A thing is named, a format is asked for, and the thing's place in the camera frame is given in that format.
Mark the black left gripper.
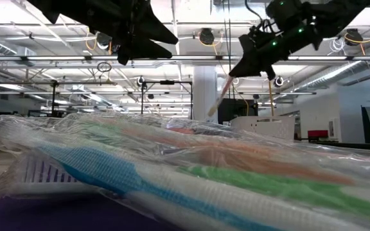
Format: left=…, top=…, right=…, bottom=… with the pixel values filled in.
left=85, top=0, right=179, bottom=66

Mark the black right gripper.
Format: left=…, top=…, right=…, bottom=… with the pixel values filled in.
left=229, top=26, right=317, bottom=81

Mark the blue toothbrush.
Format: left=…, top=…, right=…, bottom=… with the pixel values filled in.
left=11, top=141, right=301, bottom=231

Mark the purple toothbrush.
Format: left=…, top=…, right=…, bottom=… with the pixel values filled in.
left=0, top=150, right=86, bottom=206

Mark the dark background panel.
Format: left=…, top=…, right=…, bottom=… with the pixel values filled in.
left=217, top=98, right=259, bottom=124

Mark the white building column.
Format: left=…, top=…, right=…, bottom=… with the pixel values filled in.
left=193, top=65, right=218, bottom=124

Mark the white perforated plastic basket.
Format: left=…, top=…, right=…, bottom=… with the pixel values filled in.
left=229, top=115, right=297, bottom=141

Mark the red box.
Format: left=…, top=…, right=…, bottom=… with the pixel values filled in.
left=307, top=130, right=330, bottom=139

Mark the navy blue mat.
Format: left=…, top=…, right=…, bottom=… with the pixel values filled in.
left=0, top=192, right=179, bottom=231

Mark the yellow hanging cable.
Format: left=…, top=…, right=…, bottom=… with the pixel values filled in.
left=267, top=80, right=275, bottom=117

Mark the black hanging cable with loop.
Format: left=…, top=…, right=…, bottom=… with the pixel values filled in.
left=222, top=0, right=237, bottom=101

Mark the black hanging cable ring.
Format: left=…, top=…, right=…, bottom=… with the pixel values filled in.
left=96, top=61, right=113, bottom=73

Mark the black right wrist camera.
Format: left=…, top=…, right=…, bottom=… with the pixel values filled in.
left=265, top=0, right=305, bottom=32

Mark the long ceiling light rail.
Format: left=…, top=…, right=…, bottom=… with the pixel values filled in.
left=0, top=55, right=370, bottom=62

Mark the black background post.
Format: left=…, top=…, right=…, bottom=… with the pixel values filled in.
left=50, top=80, right=59, bottom=117

